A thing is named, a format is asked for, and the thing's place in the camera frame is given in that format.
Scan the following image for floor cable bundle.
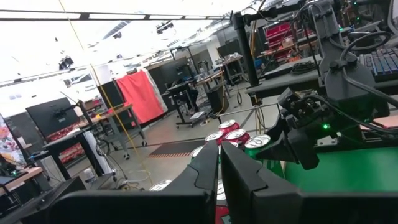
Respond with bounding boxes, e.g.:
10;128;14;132
114;169;154;192

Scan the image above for black overhead light bar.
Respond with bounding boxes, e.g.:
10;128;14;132
0;9;233;22

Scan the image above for black monitor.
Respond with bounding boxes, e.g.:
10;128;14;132
25;96;81;138

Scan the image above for white utility cart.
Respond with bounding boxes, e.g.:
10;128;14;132
42;129;116;182

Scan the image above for black coiled cable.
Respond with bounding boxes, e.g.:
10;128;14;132
290;60;318;75

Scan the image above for white plastic bottle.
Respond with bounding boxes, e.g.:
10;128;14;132
83;167;96;185

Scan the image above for red storage bins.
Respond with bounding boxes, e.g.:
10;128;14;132
264;21;300;63

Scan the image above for red cloth panel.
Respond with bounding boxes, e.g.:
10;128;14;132
115;70;166;125

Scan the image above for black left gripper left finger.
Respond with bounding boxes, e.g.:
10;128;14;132
49;139;220;224

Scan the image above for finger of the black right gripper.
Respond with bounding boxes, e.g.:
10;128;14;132
255;115;297;163

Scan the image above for aluminium bracket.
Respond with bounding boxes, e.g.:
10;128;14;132
317;136;338;147

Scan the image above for red Coca-Cola Star Wars can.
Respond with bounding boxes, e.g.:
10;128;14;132
224;128;251;146

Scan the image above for wooden shelf with black frame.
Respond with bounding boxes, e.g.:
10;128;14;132
198;102;287;187

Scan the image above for grey rolling workbench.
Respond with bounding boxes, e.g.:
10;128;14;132
77;104;147;160

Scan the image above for black backlit keyboard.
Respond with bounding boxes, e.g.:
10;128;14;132
357;46;398;83

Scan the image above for black orange-striped floor mat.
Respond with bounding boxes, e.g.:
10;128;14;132
147;139;208;159

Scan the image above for black ceiling spotlight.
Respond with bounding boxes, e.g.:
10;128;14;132
156;20;174;34
58;55;75;71

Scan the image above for black rolling stand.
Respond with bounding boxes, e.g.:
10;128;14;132
166;79;206;129

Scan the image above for yellow cable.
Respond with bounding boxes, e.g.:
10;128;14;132
58;0;154;187

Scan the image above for black computer tower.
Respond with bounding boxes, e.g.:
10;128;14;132
206;83;231;114

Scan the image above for green table mat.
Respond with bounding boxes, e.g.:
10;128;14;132
283;146;398;192

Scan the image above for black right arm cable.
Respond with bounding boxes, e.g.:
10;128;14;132
339;30;398;109

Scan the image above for colourful floral poster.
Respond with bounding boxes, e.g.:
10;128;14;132
0;114;26;169

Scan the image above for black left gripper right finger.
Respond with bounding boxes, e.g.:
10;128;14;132
220;141;398;224

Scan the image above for grey desk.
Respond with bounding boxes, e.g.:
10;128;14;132
245;54;398;100

